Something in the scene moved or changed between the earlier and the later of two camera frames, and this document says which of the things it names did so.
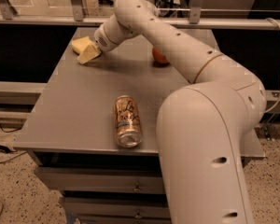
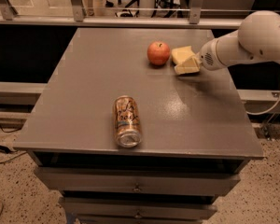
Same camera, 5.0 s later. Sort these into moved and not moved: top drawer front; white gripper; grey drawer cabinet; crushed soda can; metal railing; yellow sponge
Moved: white gripper; yellow sponge
Not moved: grey drawer cabinet; metal railing; crushed soda can; top drawer front
